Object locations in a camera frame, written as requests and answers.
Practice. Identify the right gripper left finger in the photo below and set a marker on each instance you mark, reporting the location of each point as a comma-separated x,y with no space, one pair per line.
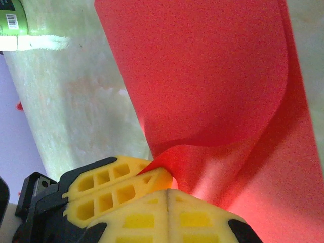
136,222

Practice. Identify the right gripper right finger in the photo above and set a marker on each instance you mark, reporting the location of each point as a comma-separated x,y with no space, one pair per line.
202,222

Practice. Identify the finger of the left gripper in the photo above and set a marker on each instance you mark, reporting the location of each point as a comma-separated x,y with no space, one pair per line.
111,164
141,183

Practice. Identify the red paper sheet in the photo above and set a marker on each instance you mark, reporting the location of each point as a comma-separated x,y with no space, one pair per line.
202,76

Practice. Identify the green bottle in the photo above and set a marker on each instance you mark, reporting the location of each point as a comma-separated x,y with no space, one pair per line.
11,17

